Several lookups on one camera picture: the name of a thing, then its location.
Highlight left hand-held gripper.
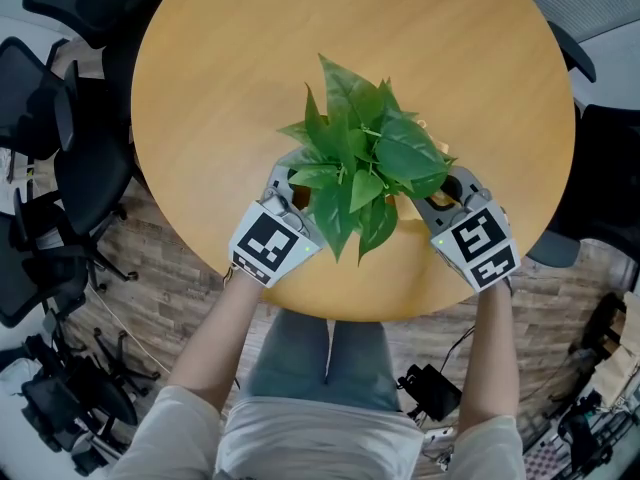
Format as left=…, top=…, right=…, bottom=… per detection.
left=228, top=159, right=325, bottom=289

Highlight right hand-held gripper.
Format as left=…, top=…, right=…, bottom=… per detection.
left=411, top=165, right=522, bottom=295

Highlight green potted plant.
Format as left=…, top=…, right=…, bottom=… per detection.
left=277, top=53, right=457, bottom=268

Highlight person's left forearm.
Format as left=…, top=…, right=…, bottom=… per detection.
left=167, top=270, right=264, bottom=412

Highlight person's right forearm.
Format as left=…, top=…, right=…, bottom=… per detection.
left=457, top=282, right=521, bottom=437

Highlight person's grey trousers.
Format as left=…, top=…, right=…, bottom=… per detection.
left=239, top=307, right=401, bottom=412

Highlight black device on floor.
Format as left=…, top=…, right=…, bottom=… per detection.
left=398, top=363, right=464, bottom=422

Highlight person's white shirt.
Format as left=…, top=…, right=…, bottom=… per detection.
left=107, top=385, right=526, bottom=480

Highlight checkered mat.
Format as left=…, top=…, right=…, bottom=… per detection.
left=522, top=440, right=566, bottom=480

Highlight black device cable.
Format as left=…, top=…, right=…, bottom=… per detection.
left=439, top=326, right=476, bottom=369

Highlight white floor cable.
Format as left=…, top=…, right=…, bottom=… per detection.
left=99, top=292, right=172, bottom=375

